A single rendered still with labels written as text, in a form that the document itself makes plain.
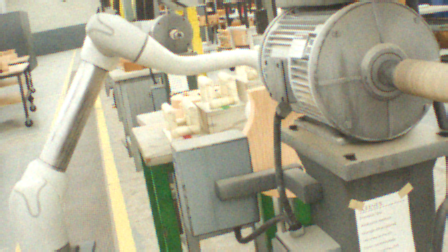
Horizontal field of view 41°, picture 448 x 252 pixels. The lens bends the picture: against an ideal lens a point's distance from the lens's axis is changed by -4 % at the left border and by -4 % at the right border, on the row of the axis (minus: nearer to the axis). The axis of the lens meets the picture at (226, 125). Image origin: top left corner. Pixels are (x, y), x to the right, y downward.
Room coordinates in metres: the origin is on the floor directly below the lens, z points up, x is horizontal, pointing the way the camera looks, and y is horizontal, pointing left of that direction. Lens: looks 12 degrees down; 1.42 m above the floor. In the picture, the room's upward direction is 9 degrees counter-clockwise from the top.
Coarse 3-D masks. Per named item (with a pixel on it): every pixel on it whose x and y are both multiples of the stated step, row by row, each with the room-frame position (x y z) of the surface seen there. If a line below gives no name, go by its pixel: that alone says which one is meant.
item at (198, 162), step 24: (192, 144) 1.30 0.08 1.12; (216, 144) 1.28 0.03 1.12; (240, 144) 1.29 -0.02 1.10; (192, 168) 1.27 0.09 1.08; (216, 168) 1.28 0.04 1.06; (240, 168) 1.29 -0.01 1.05; (192, 192) 1.27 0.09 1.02; (216, 192) 1.28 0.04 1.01; (192, 216) 1.26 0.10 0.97; (216, 216) 1.27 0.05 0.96; (240, 216) 1.29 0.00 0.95; (240, 240) 1.32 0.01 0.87
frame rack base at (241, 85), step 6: (240, 78) 2.37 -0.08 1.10; (246, 78) 2.35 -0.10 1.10; (258, 78) 2.28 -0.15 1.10; (240, 84) 2.31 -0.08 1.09; (246, 84) 2.24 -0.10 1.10; (252, 84) 2.24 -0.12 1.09; (258, 84) 2.24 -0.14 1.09; (240, 90) 2.33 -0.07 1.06; (240, 96) 2.35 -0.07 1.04; (246, 96) 2.24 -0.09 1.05; (246, 102) 2.26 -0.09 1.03
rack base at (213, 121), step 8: (200, 104) 2.40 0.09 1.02; (240, 104) 2.26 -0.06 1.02; (200, 112) 2.34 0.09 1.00; (208, 112) 2.21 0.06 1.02; (216, 112) 2.21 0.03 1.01; (224, 112) 2.22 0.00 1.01; (232, 112) 2.22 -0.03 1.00; (240, 112) 2.23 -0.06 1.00; (200, 120) 2.38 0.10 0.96; (208, 120) 2.21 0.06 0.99; (216, 120) 2.21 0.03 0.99; (224, 120) 2.22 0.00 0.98; (232, 120) 2.22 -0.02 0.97; (240, 120) 2.23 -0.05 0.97; (208, 128) 2.21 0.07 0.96; (216, 128) 2.21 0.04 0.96; (224, 128) 2.22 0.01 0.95; (232, 128) 2.22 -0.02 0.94; (240, 128) 2.23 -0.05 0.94
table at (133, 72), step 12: (120, 72) 5.74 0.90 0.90; (132, 72) 5.53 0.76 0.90; (144, 72) 5.47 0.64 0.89; (156, 72) 5.50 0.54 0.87; (120, 84) 5.46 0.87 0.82; (120, 96) 6.08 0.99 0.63; (120, 108) 6.07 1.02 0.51; (132, 120) 5.47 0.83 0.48; (132, 144) 5.46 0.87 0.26; (132, 156) 6.08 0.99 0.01
